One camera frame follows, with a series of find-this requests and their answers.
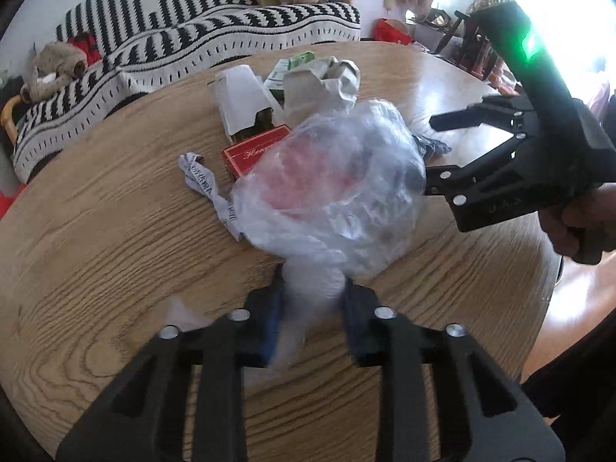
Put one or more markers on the brown plush toy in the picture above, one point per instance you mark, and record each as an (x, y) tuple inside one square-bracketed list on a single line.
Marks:
[(57, 57)]

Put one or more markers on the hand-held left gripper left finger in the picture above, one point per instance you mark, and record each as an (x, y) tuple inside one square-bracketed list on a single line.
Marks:
[(270, 320)]

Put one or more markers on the red bag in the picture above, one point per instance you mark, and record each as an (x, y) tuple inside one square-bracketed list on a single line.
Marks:
[(392, 31)]

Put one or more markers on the white cardboard box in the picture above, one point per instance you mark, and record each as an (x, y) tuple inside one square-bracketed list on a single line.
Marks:
[(236, 101)]

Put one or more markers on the red cardboard box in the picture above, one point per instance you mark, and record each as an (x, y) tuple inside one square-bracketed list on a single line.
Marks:
[(245, 154)]

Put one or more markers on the red bear-shaped stool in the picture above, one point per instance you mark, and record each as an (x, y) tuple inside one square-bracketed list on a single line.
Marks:
[(7, 202)]

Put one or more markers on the person's right hand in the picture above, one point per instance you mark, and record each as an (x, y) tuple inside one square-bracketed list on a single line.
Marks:
[(592, 221)]

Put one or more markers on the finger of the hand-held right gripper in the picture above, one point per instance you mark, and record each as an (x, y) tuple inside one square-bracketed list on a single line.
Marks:
[(481, 115), (462, 183)]

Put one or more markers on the striped black white sofa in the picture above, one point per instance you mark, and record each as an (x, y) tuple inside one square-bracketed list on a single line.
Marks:
[(192, 43)]

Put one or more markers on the crumpled grey carton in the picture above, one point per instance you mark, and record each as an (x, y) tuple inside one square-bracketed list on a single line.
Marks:
[(308, 89)]

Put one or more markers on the person's dark clothing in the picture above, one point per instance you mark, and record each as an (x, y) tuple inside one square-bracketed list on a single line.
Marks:
[(577, 394)]

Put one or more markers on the crumpled printed white wrapper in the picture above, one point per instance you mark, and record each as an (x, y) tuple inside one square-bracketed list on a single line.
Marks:
[(197, 173)]

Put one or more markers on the dark wooden chair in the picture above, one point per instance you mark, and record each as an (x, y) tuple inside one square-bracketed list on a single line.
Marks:
[(474, 53)]

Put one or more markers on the green and white packet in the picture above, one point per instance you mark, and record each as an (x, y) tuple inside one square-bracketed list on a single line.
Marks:
[(280, 70)]

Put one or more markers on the crumpled blue-grey wrapper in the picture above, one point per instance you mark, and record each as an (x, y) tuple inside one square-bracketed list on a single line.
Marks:
[(433, 147)]

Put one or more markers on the clear plastic bag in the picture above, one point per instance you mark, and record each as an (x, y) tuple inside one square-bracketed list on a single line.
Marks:
[(337, 187)]

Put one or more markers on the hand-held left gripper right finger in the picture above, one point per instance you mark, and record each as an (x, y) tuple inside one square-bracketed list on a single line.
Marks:
[(355, 320)]

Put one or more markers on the red cloth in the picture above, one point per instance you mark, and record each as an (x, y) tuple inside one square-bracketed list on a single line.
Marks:
[(84, 45)]

